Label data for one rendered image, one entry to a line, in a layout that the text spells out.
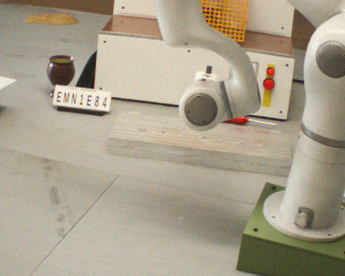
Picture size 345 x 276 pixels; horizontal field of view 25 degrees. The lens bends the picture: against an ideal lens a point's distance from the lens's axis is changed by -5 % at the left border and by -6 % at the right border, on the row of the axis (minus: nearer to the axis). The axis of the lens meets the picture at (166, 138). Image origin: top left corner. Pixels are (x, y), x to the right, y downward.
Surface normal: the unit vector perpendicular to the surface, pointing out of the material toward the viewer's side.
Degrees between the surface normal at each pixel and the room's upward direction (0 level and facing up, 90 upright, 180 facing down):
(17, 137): 0
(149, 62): 90
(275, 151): 0
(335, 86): 126
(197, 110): 77
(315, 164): 91
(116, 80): 90
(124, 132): 0
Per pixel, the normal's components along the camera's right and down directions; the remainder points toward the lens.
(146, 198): 0.10, -0.92
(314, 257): -0.29, 0.34
